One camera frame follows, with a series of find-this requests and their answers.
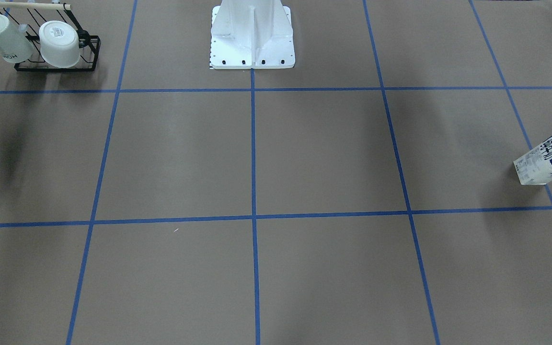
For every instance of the white upturned cup in rack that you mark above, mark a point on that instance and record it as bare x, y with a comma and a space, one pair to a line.
59, 44

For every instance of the white mug with lettering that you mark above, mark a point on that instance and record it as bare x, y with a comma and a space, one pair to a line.
14, 47

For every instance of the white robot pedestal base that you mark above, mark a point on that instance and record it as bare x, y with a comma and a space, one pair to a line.
251, 34

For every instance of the black wire cup rack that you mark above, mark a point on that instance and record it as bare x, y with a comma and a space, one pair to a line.
29, 15

